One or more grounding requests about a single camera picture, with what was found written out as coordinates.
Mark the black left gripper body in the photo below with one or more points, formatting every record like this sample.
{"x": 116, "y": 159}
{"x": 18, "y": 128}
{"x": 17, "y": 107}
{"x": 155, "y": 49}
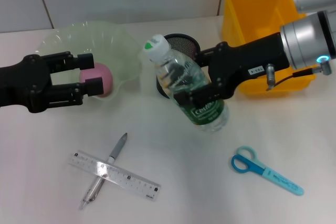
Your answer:
{"x": 26, "y": 82}

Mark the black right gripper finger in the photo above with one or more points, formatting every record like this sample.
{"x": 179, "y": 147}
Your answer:
{"x": 199, "y": 96}
{"x": 203, "y": 57}

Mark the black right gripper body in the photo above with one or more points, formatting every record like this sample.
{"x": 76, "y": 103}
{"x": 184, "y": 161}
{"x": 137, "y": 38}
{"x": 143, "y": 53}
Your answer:
{"x": 241, "y": 61}

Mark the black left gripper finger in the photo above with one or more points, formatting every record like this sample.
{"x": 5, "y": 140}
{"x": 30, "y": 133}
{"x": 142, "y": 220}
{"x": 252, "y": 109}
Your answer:
{"x": 93, "y": 87}
{"x": 85, "y": 61}

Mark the pink peach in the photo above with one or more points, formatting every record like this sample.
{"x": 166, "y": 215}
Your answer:
{"x": 105, "y": 74}

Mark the clear water bottle green label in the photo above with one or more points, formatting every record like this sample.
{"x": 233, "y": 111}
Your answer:
{"x": 183, "y": 77}

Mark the black mesh pen cup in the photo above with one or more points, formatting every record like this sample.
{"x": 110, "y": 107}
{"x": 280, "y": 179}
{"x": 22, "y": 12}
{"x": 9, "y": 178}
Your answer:
{"x": 187, "y": 45}

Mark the pale green wavy fruit plate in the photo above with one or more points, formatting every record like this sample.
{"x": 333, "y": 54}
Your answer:
{"x": 105, "y": 37}

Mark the grey pen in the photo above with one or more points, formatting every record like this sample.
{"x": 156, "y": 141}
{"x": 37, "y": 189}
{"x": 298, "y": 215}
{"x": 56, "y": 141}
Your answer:
{"x": 118, "y": 148}

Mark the blue safety scissors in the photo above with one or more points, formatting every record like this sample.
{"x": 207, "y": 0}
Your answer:
{"x": 262, "y": 169}

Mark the transparent plastic ruler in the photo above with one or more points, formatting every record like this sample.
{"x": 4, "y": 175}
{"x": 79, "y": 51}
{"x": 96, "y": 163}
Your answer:
{"x": 131, "y": 179}

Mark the yellow plastic storage bin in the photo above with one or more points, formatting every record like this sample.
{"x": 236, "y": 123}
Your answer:
{"x": 249, "y": 11}

